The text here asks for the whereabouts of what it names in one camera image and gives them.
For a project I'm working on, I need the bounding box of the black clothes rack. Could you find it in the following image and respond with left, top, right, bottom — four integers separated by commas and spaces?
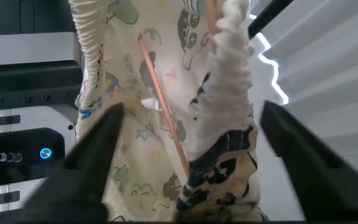
247, 0, 295, 40

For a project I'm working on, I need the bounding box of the cream printed garment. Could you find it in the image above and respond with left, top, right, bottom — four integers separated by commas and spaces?
68, 0, 270, 222

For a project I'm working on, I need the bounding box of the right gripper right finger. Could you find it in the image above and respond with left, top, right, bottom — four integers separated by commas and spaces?
259, 100, 358, 223

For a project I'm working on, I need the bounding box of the pink clothes hanger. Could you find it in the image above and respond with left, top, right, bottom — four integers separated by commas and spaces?
137, 0, 222, 179

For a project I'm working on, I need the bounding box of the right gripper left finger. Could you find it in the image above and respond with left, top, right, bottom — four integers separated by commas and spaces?
23, 102, 126, 223

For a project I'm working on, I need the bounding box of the white curtain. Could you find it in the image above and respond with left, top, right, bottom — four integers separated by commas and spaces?
250, 0, 358, 187

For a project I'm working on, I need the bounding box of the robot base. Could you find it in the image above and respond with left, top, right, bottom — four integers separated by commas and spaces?
0, 0, 85, 218

